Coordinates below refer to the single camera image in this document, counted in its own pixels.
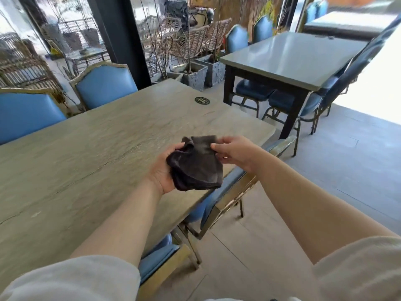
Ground dark plant pot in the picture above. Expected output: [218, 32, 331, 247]
[62, 31, 83, 51]
[82, 27, 101, 48]

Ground person's left forearm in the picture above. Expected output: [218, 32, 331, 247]
[70, 177, 164, 267]

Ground small outdoor table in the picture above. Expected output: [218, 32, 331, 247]
[65, 46, 109, 76]

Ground grey square planter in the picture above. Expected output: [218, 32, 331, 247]
[152, 71, 184, 84]
[194, 54, 226, 88]
[180, 61, 208, 92]

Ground person's right forearm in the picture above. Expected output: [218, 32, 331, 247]
[253, 153, 401, 265]

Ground long wooden table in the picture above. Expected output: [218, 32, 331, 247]
[0, 78, 277, 293]

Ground blue chair dark frame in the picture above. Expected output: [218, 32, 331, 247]
[305, 0, 329, 25]
[261, 14, 401, 158]
[253, 15, 274, 45]
[225, 24, 277, 119]

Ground black window pillar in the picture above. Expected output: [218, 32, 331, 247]
[85, 0, 153, 91]

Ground wicker chair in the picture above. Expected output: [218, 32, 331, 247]
[203, 17, 233, 56]
[0, 32, 64, 95]
[169, 25, 209, 65]

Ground white sleeve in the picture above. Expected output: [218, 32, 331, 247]
[313, 236, 401, 301]
[0, 255, 141, 301]

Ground grey table dark legs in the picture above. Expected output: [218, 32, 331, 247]
[220, 31, 368, 140]

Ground dark brown cloth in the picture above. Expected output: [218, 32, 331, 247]
[166, 135, 224, 192]

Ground person's left hand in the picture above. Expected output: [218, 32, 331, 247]
[147, 142, 186, 195]

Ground person's right hand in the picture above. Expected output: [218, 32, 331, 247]
[211, 135, 267, 180]

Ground blue chair gold frame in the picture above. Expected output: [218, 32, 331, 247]
[183, 136, 297, 240]
[138, 233, 202, 301]
[0, 87, 68, 146]
[69, 61, 139, 111]

